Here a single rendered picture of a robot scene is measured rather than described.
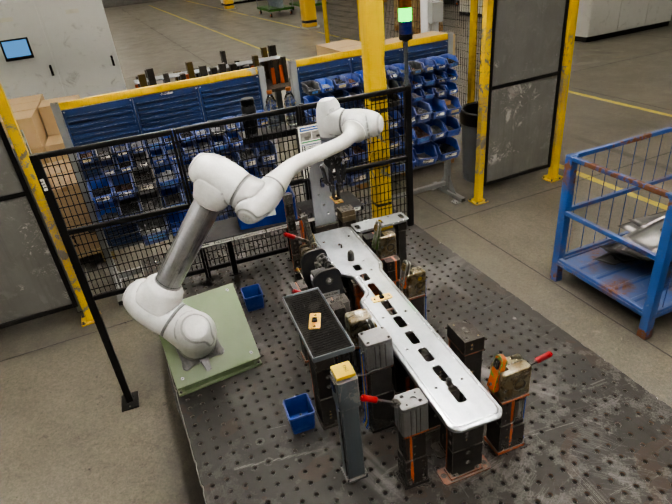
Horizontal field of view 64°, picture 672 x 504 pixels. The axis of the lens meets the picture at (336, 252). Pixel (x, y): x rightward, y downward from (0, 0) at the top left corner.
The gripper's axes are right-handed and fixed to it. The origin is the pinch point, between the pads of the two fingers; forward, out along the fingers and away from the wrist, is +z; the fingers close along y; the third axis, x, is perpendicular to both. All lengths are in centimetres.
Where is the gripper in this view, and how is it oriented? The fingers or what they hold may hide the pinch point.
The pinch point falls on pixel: (335, 191)
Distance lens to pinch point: 241.1
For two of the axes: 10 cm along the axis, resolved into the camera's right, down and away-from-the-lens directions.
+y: 9.4, -2.4, 2.5
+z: 0.9, 8.6, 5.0
